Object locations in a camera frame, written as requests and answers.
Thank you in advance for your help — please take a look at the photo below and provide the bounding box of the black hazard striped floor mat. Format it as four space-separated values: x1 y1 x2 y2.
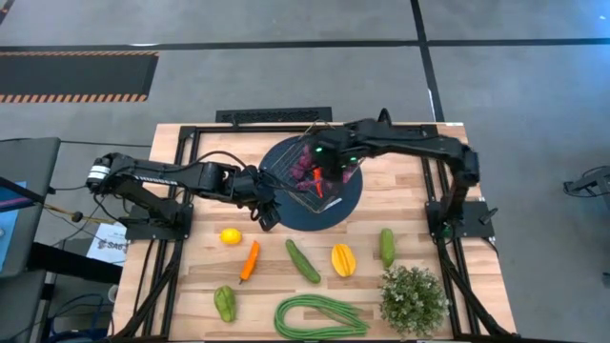
0 50 160 105

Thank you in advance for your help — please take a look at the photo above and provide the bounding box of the green bell pepper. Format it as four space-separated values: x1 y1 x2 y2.
213 284 238 324

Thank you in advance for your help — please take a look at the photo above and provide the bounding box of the yellow star fruit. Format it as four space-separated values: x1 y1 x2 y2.
331 243 357 279

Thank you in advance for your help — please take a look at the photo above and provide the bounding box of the artificial potted plant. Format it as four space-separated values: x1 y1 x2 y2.
378 264 451 338

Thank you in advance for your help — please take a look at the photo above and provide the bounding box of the long dark green cucumber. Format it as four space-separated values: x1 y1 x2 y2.
284 238 322 286

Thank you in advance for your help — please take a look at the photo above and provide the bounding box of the black table frame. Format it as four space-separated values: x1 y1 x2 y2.
112 122 520 342

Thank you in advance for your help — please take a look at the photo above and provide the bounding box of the small red chili pepper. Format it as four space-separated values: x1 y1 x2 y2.
312 166 326 199

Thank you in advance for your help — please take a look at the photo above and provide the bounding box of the short green cucumber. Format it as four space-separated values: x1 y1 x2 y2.
378 228 397 270

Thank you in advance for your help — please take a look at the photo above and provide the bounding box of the round dark blue placemat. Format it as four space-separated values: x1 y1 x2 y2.
258 134 365 233

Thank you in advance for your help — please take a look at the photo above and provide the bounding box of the grey side table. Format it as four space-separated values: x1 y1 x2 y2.
0 136 62 280

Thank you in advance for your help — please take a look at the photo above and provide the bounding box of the long orange carrot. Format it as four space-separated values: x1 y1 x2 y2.
238 240 261 285

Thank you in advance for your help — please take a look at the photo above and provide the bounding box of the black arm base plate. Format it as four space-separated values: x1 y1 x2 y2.
124 202 194 241
424 199 497 240

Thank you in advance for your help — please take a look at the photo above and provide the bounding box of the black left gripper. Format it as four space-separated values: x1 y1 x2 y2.
233 166 283 233

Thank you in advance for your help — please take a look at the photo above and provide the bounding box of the black floor grille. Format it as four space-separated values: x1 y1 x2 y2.
214 106 334 125

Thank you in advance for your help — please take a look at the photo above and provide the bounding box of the gold wire basket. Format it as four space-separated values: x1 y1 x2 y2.
270 121 367 214

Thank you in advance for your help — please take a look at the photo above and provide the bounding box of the green long bean bundle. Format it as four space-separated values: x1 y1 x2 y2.
273 293 371 341

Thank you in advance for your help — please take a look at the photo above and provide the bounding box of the purple dragon fruit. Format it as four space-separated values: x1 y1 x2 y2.
289 144 357 192

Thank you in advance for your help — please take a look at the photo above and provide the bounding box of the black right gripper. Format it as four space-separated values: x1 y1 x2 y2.
309 129 366 185

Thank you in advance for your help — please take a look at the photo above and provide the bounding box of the white printed paper sheet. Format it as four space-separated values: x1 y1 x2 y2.
86 222 130 268

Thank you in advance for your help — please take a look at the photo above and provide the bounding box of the yellow lemon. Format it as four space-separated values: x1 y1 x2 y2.
219 228 244 247

